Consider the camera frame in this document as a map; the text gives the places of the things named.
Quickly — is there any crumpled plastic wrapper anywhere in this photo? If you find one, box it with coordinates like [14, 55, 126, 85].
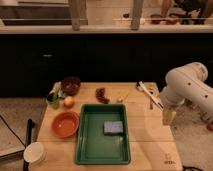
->
[51, 82, 66, 99]

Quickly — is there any dark maroon bowl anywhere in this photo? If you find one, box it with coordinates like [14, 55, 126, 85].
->
[61, 76, 81, 96]

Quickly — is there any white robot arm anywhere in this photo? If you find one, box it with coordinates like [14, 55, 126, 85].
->
[160, 62, 213, 124]

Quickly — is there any green plastic tray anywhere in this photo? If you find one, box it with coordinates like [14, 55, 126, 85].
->
[75, 104, 131, 165]

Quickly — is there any small yellow banana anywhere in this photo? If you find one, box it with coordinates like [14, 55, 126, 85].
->
[117, 91, 130, 103]

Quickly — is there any green cup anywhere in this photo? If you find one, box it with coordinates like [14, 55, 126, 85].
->
[46, 93, 59, 109]

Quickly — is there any blue grey sponge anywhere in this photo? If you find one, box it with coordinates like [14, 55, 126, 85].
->
[104, 121, 123, 134]

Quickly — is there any orange red bowl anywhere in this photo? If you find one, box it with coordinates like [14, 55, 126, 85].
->
[51, 111, 79, 138]

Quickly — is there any black clamp handle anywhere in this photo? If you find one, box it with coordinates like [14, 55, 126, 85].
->
[23, 119, 35, 171]

